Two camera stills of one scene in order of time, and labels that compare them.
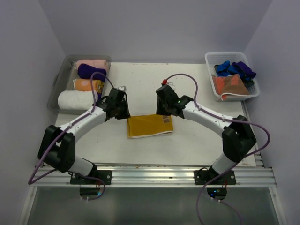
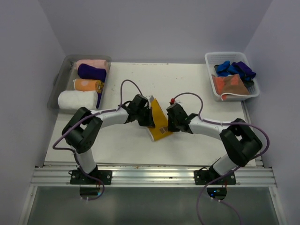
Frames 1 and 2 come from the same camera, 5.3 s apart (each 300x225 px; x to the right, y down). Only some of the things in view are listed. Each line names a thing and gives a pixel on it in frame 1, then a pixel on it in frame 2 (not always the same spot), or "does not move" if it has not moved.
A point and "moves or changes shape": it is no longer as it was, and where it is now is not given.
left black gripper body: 122,112 -> 144,116
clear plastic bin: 63,81 does not move
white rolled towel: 76,100 does not move
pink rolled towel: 98,63 does not move
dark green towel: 248,83 does not move
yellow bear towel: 146,125 moves or changes shape
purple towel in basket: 246,70 does not move
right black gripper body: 161,108 -> 172,124
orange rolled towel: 85,85 does not move
